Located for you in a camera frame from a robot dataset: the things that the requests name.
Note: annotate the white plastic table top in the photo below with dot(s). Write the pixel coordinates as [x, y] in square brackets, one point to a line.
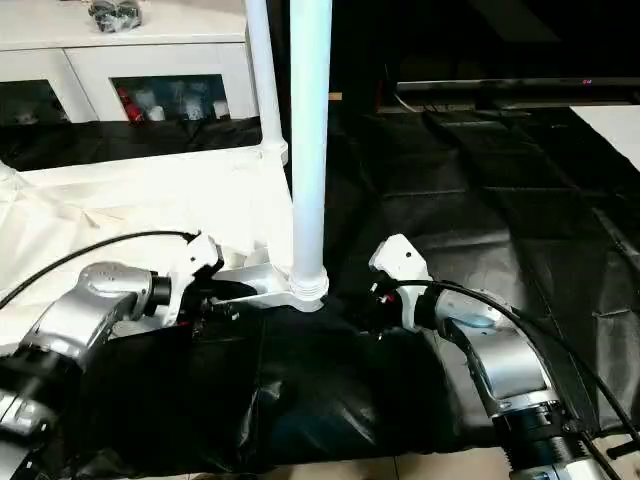
[100, 200]

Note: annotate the white plastic table leg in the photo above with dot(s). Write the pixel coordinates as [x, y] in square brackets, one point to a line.
[310, 150]
[262, 80]

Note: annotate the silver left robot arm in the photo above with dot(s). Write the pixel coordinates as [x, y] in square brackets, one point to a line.
[80, 310]

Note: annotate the black plastic mat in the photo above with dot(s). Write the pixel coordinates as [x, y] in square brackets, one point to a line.
[430, 200]

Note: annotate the small beige label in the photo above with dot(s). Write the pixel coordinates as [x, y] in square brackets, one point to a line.
[336, 96]

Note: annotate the white sideboard with glass doors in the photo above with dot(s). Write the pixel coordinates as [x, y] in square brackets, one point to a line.
[170, 55]

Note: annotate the long black bar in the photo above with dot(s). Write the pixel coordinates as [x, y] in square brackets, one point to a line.
[520, 92]

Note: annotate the flat white panel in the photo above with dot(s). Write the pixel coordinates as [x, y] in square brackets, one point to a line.
[622, 130]

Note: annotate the dark object on cabinet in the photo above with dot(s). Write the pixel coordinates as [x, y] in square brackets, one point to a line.
[115, 13]

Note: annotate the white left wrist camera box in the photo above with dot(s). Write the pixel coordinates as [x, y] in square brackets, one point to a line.
[195, 262]

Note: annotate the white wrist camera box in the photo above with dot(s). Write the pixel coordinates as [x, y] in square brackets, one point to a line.
[400, 262]
[195, 262]

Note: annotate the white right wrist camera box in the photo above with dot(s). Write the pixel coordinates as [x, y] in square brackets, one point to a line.
[400, 262]

